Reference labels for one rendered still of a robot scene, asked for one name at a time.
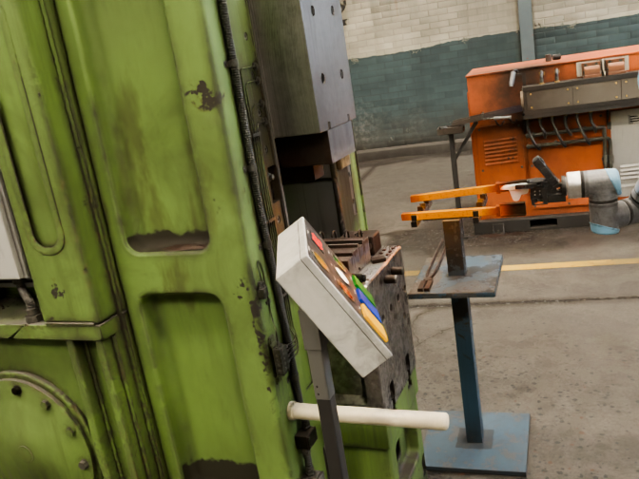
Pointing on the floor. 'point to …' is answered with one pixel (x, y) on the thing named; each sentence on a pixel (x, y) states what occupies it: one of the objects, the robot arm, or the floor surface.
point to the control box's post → (328, 412)
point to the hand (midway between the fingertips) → (504, 185)
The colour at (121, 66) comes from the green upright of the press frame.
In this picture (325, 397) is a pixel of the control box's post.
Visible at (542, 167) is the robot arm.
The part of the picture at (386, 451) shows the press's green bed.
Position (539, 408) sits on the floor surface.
